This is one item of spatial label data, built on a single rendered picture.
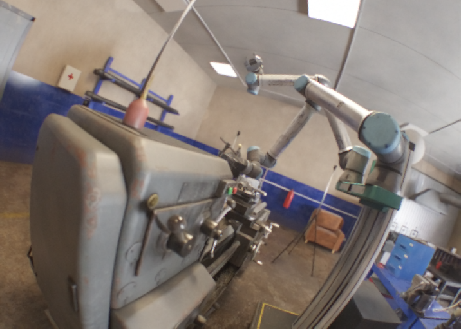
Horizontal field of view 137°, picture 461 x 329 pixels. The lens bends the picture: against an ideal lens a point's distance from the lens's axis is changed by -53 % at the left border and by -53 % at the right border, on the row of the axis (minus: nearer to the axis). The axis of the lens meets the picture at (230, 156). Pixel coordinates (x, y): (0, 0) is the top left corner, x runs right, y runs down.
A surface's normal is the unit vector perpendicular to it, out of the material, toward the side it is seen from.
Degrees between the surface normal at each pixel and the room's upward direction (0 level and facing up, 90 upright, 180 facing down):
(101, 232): 90
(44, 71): 90
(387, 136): 92
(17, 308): 0
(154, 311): 32
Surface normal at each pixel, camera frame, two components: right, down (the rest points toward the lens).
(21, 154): 0.87, 0.35
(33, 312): 0.37, -0.93
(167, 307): 0.77, -0.60
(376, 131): -0.79, -0.26
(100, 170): 0.88, -0.39
